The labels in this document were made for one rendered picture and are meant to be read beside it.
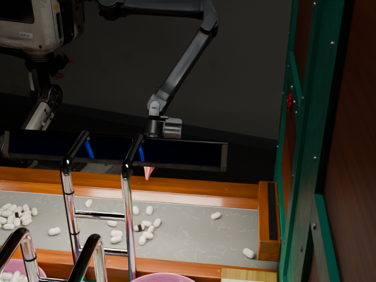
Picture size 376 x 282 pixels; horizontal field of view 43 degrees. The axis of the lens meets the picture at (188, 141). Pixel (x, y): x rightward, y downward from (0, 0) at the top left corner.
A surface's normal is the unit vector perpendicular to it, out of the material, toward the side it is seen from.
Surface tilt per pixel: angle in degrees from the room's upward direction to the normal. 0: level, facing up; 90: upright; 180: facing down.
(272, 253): 90
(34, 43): 90
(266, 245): 90
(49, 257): 0
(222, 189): 0
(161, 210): 0
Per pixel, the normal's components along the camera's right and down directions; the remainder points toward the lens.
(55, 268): -0.12, 0.48
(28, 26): -0.36, 0.46
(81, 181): 0.00, -0.88
